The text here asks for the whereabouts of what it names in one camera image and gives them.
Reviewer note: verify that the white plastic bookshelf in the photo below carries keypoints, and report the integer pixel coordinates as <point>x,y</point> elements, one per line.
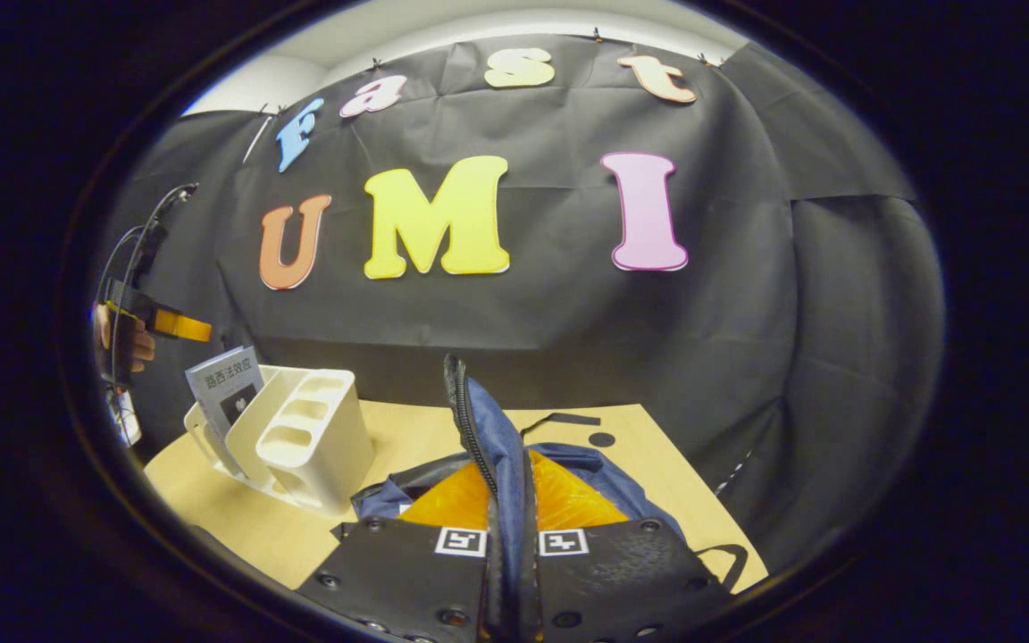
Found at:
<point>318,446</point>

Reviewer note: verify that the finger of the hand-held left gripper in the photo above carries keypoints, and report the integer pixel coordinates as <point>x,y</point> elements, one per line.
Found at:
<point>179,324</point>

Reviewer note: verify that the blue schoolbag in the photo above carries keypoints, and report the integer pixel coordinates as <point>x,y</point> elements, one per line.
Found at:
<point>497,446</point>

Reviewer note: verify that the grey-blue cover book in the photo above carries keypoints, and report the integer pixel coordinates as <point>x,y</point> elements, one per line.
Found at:
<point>224,379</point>

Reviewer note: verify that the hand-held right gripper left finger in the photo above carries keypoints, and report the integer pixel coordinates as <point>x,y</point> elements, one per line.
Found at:
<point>407,580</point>

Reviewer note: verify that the small black disc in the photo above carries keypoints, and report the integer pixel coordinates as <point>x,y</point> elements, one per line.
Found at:
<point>602,439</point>

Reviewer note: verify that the black backdrop cloth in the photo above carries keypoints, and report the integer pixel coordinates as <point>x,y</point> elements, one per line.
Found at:
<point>568,339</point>

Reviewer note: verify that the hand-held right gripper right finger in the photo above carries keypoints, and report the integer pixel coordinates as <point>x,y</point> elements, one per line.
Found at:
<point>613,580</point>

